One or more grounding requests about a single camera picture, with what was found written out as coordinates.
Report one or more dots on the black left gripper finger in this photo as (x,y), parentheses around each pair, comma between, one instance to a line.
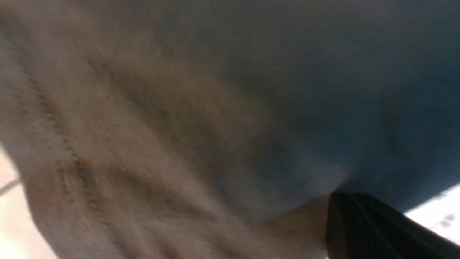
(360,226)

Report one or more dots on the gray long-sleeve top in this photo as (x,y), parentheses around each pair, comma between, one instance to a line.
(217,129)

